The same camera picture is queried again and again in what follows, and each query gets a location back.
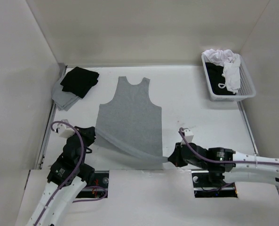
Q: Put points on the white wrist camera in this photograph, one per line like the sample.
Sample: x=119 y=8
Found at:
x=188 y=135
x=64 y=131

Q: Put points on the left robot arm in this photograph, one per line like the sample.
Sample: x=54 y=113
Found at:
x=68 y=175

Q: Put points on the white tank top in basket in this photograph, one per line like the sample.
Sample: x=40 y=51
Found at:
x=230 y=62

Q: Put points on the folded black tank top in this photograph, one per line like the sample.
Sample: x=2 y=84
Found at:
x=79 y=81

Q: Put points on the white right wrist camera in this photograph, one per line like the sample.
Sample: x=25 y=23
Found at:
x=188 y=135

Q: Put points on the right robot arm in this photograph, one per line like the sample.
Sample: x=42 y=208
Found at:
x=225 y=165

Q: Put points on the metal table rail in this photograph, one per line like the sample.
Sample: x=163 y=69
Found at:
x=247 y=125
x=41 y=152

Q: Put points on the right metal table rail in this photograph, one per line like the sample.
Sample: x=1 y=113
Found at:
x=247 y=125

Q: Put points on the grey tank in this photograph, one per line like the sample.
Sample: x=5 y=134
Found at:
x=132 y=122
x=63 y=100

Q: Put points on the white plastic laundry basket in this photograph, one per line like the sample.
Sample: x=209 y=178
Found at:
x=247 y=89

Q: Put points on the folded grey tank top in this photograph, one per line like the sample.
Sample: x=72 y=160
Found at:
x=63 y=100

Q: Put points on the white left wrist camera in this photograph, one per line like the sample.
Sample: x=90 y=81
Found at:
x=64 y=131

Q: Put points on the left metal table rail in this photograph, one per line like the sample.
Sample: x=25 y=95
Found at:
x=41 y=152

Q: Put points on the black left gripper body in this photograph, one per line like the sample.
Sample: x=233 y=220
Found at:
x=88 y=138

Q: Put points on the black tank top in basket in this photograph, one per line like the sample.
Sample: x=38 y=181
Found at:
x=217 y=81

